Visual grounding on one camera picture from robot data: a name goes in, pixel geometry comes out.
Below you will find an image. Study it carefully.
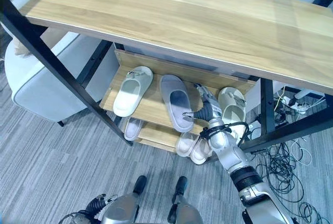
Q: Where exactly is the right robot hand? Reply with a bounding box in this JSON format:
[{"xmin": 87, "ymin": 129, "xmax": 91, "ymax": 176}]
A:
[{"xmin": 182, "ymin": 83, "xmax": 223, "ymax": 126}]

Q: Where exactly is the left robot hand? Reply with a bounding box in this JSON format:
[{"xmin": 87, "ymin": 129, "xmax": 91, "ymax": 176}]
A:
[{"xmin": 85, "ymin": 193, "xmax": 118, "ymax": 217}]

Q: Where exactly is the wooden shoe rack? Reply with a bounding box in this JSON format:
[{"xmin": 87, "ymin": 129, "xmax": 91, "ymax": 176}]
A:
[{"xmin": 100, "ymin": 49, "xmax": 261, "ymax": 163}]

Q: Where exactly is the cream slipper with charms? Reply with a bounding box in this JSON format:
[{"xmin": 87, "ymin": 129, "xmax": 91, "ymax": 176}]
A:
[{"xmin": 217, "ymin": 86, "xmax": 247, "ymax": 139}]

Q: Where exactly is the grey slipper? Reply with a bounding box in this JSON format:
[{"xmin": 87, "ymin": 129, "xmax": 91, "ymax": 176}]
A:
[
  {"xmin": 123, "ymin": 116, "xmax": 145, "ymax": 141},
  {"xmin": 159, "ymin": 74, "xmax": 195, "ymax": 133}
]

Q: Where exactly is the white box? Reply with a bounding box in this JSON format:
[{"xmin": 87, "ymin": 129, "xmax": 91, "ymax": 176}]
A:
[{"xmin": 249, "ymin": 121, "xmax": 261, "ymax": 139}]

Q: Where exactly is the white slipper with charms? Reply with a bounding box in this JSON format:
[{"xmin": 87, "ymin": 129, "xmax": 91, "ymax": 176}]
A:
[{"xmin": 112, "ymin": 65, "xmax": 154, "ymax": 117}]

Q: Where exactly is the right robot leg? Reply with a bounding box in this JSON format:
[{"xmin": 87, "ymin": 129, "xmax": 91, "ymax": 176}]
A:
[{"xmin": 167, "ymin": 176, "xmax": 204, "ymax": 224}]

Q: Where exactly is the white power strip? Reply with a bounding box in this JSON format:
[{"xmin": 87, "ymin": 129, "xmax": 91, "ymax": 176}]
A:
[{"xmin": 289, "ymin": 101, "xmax": 310, "ymax": 113}]

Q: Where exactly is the white chair base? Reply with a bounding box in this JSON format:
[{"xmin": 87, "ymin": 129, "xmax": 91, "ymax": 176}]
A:
[{"xmin": 290, "ymin": 89, "xmax": 326, "ymax": 103}]

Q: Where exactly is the light grey sofa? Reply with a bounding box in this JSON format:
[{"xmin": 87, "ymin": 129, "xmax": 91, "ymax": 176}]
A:
[{"xmin": 3, "ymin": 0, "xmax": 105, "ymax": 127}]

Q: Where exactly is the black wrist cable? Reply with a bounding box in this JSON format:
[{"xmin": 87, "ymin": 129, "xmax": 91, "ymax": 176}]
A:
[{"xmin": 199, "ymin": 121, "xmax": 250, "ymax": 147}]

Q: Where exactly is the yellow cable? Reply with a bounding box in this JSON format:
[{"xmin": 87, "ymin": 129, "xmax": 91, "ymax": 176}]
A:
[{"xmin": 274, "ymin": 84, "xmax": 287, "ymax": 111}]

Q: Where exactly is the black cable tangle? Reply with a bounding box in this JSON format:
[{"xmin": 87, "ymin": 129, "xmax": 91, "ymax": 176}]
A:
[{"xmin": 244, "ymin": 127, "xmax": 333, "ymax": 224}]

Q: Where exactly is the wooden table with black frame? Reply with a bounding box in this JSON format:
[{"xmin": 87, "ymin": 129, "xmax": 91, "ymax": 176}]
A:
[{"xmin": 0, "ymin": 0, "xmax": 333, "ymax": 154}]

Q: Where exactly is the white cable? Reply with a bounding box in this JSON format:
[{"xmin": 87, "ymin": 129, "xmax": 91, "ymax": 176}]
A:
[{"xmin": 289, "ymin": 139, "xmax": 313, "ymax": 165}]

